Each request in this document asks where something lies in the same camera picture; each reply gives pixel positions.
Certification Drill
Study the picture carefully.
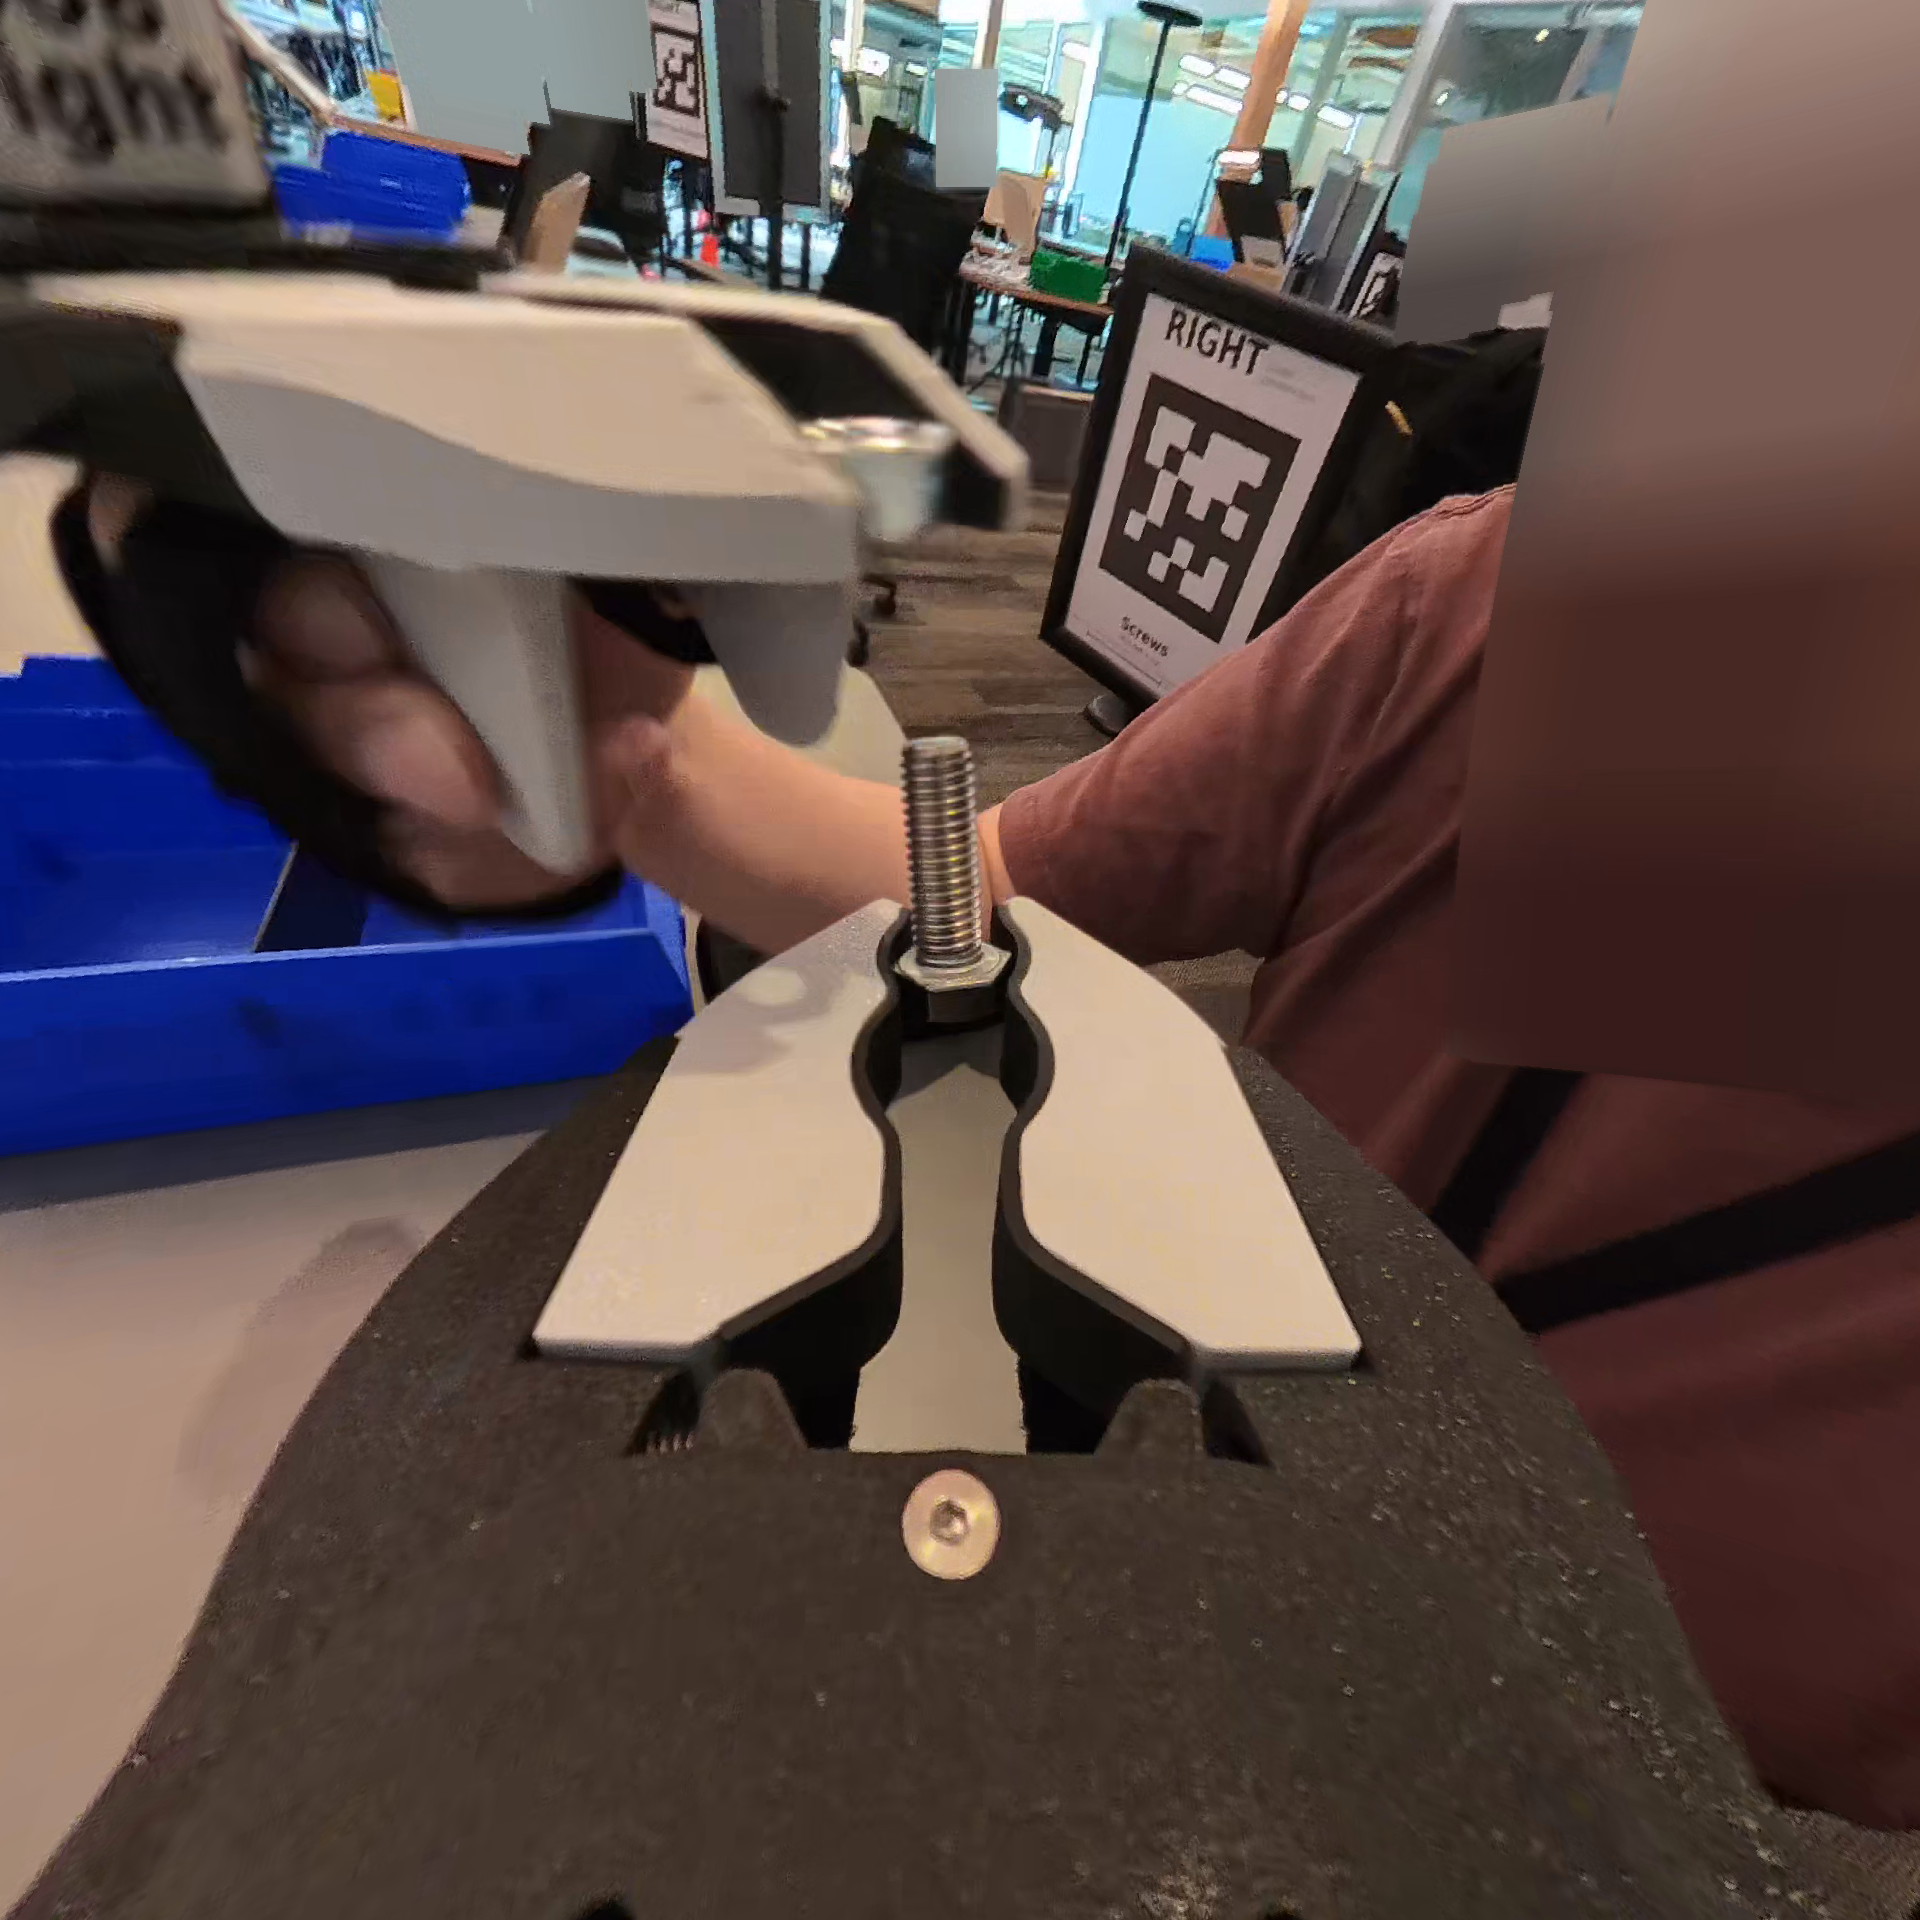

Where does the black framed marker sign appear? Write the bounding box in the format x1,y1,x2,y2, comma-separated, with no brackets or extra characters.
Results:
1041,245,1403,737

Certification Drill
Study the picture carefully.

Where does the black office chair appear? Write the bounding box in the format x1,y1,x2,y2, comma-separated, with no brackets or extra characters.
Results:
817,117,993,620

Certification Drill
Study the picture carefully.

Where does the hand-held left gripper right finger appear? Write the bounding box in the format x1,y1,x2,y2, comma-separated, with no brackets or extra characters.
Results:
990,896,1366,1379

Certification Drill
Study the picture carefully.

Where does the stack of blue shelf bins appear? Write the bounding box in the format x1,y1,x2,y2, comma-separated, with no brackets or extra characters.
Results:
270,129,475,245

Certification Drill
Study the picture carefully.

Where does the blue divided plastic bin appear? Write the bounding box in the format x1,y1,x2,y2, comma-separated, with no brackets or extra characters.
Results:
0,652,695,1162

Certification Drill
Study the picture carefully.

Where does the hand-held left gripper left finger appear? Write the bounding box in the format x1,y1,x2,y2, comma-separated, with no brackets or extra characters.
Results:
533,896,910,1369

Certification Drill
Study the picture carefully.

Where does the steel hex bolt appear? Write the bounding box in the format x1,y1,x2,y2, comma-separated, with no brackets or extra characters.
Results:
895,737,1010,1033

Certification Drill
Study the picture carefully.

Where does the person's right forearm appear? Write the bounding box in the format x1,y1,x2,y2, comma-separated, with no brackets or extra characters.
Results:
668,675,1010,962

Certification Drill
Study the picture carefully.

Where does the white marker board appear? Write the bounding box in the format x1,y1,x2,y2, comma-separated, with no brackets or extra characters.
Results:
644,0,713,160

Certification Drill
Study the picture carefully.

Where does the steel hex nut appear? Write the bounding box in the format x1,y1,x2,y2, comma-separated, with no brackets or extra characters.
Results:
798,416,957,544

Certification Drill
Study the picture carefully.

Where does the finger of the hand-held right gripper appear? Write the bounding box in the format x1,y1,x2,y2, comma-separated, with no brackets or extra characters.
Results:
497,270,1034,748
29,277,865,876

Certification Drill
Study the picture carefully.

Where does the black bag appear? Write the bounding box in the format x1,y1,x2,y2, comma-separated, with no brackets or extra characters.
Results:
1318,328,1550,601

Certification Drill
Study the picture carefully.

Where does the person's right hand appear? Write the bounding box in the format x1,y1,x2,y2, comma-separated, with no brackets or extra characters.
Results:
239,546,695,893

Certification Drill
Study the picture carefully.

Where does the black floor lamp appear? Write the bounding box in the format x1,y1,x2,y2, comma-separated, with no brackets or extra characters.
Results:
1106,0,1205,289

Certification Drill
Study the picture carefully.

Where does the grey standing panel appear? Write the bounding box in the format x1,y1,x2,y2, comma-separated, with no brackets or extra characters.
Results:
702,0,830,225

